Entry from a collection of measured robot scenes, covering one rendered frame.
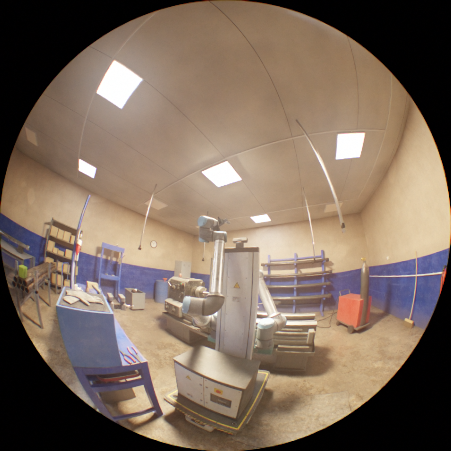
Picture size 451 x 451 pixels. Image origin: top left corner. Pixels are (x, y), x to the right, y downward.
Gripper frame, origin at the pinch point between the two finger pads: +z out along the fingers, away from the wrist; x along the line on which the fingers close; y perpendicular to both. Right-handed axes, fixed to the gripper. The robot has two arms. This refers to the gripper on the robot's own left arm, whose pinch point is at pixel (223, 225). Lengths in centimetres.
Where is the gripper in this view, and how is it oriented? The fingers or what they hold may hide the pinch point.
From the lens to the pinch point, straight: 136.0
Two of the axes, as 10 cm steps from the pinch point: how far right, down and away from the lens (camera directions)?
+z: 5.3, 1.2, 8.4
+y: -3.5, -8.7, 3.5
